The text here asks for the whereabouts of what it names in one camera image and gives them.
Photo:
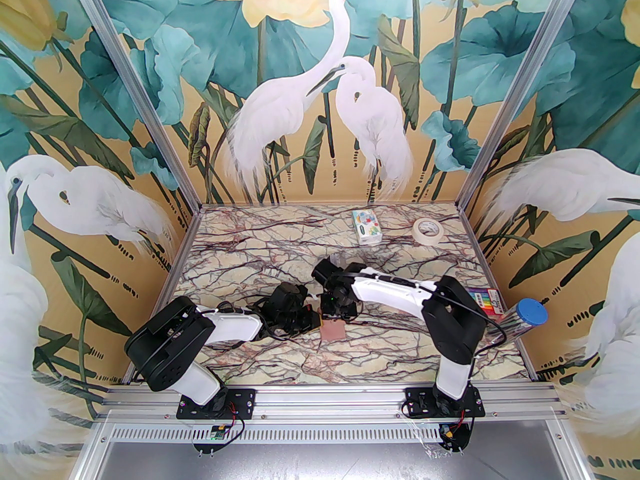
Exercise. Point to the small green circuit board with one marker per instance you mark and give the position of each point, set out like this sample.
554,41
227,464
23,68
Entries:
217,433

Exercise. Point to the coloured marker pack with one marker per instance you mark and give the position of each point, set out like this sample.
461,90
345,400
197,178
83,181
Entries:
484,300

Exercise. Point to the pink leather card holder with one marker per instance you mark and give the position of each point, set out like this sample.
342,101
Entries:
334,333

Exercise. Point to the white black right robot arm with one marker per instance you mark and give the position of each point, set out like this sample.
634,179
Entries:
390,293

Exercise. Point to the printed tissue pack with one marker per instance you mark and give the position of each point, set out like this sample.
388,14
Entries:
366,227

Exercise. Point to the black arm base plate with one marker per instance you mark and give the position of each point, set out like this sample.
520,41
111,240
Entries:
419,403
241,400

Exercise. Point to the beige masking tape roll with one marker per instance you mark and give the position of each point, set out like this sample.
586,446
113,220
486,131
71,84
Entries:
428,238

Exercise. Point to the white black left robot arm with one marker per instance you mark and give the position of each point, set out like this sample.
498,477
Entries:
230,325

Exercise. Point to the aluminium frame post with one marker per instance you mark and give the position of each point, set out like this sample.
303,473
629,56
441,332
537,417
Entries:
516,83
135,84

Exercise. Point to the clear acrylic card stand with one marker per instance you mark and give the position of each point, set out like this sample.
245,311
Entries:
348,260

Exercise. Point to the aluminium frame rail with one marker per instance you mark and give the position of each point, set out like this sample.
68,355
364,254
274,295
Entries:
325,400

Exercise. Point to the perforated metal strip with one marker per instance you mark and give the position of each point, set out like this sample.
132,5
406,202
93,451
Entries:
325,434

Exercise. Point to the yellow power connector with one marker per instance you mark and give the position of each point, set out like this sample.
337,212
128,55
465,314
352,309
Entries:
448,433

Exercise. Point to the grey metal sheet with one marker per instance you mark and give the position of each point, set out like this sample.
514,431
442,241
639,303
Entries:
325,463

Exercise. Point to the pencil tube with blue lid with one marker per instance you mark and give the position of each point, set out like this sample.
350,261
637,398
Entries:
531,313

